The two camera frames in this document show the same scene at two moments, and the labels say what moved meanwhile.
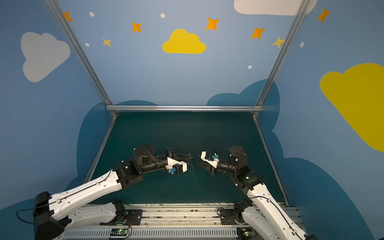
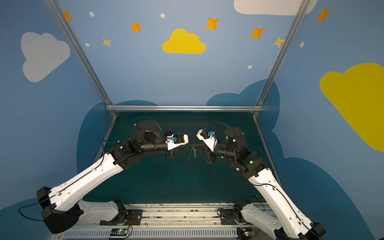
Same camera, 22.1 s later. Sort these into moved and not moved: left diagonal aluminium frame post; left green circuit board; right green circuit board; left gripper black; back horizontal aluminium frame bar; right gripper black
Moved: left gripper black; right gripper black
Not moved: left diagonal aluminium frame post; right green circuit board; left green circuit board; back horizontal aluminium frame bar
